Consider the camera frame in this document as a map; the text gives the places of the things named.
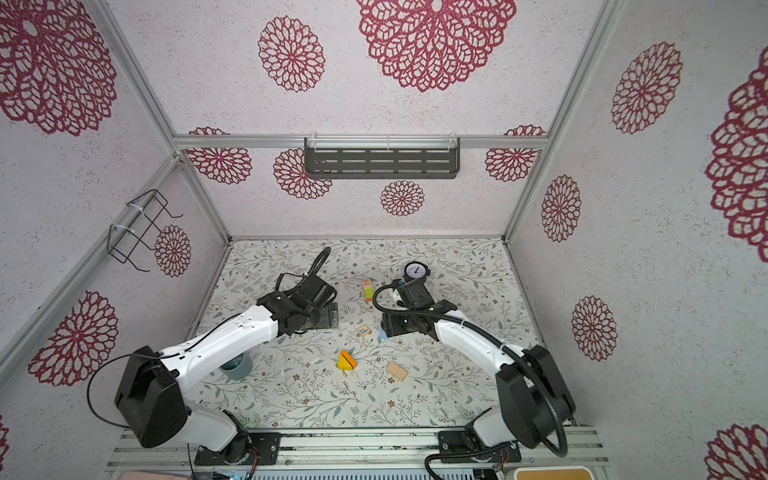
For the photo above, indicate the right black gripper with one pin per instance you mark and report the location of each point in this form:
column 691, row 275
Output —
column 392, row 325

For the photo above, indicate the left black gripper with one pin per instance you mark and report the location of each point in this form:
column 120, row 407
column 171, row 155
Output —
column 330, row 315

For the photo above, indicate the natural wood rectangular block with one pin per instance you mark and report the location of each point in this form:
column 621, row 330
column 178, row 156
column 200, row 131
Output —
column 397, row 371

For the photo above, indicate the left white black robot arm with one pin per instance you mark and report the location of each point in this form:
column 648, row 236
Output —
column 151, row 393

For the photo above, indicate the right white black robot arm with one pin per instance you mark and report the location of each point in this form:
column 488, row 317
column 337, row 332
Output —
column 534, row 402

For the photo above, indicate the yellow orange triangle block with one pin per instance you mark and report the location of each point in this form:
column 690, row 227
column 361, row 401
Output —
column 346, row 362

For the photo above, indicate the black round pressure gauge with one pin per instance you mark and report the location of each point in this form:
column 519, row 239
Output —
column 416, row 270

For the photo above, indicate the teal ceramic cup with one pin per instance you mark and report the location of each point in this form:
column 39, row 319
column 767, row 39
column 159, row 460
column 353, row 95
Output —
column 238, row 368

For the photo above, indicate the orange white box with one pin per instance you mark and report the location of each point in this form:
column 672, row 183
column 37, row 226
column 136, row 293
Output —
column 553, row 473

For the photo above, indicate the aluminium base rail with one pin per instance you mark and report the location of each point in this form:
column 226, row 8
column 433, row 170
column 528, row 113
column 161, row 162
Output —
column 351, row 449

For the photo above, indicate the grey slotted wall shelf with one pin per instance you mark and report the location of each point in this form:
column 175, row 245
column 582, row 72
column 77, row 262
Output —
column 387, row 159

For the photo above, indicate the black wire wall basket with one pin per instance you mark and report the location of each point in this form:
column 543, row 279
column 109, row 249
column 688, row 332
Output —
column 124, row 239

